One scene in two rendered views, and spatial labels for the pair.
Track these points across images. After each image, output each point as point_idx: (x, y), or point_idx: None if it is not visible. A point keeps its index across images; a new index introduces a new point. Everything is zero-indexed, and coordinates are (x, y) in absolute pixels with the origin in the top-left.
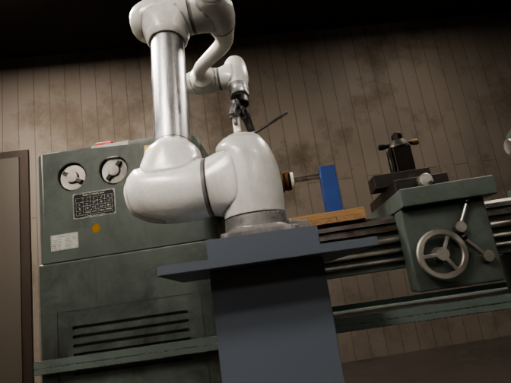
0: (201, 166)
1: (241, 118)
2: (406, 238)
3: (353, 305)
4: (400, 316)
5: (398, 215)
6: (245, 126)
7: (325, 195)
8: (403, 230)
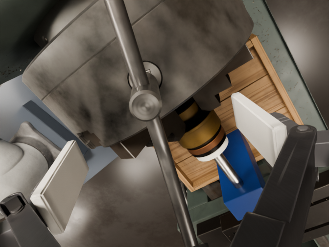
0: None
1: (240, 227)
2: (187, 191)
3: (295, 65)
4: None
5: (194, 204)
6: (273, 171)
7: (217, 166)
8: (189, 195)
